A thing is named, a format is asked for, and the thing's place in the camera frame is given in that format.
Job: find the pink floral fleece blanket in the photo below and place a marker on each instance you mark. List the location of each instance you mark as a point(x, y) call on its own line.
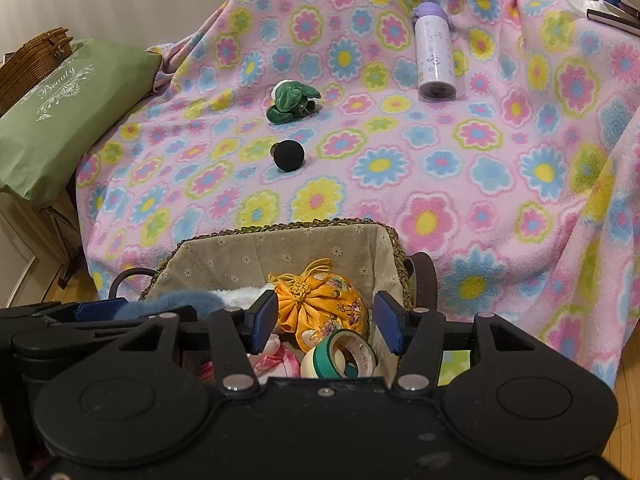
point(450, 185)

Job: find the dark notebook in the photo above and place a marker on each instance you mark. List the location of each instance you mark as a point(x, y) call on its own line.
point(617, 20)

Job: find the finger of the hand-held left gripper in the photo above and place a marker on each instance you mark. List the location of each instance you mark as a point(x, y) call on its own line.
point(100, 309)

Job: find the green tape roll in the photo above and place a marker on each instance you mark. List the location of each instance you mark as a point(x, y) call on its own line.
point(322, 360)

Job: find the woven basket with floral lining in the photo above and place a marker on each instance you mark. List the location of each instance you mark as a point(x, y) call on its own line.
point(300, 255)

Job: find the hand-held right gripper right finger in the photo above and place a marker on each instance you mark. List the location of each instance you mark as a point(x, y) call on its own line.
point(390, 322)

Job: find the white plush bear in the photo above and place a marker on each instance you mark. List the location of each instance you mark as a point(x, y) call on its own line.
point(235, 295)

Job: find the orange satin pouch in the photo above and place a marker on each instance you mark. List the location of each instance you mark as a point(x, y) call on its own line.
point(320, 305)

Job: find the white side cabinet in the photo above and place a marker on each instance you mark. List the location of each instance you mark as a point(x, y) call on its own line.
point(30, 240)

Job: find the black round puff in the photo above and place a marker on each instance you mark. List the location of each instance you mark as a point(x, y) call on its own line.
point(290, 156)

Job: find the brown wicker basket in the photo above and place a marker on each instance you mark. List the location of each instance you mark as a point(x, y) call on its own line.
point(30, 60)

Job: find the pink striped cloth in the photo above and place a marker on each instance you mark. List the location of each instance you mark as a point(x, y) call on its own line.
point(275, 360)

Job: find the blue furry plush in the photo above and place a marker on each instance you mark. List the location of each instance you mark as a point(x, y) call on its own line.
point(170, 302)

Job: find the beige tape roll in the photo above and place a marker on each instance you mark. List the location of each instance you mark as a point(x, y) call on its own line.
point(365, 355)

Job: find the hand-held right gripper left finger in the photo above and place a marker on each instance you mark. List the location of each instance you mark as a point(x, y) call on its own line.
point(262, 322)

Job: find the purple and white bottle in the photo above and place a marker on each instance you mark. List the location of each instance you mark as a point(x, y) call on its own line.
point(434, 50)

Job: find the green Beauty bag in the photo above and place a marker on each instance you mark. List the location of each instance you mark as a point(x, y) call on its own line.
point(65, 120)

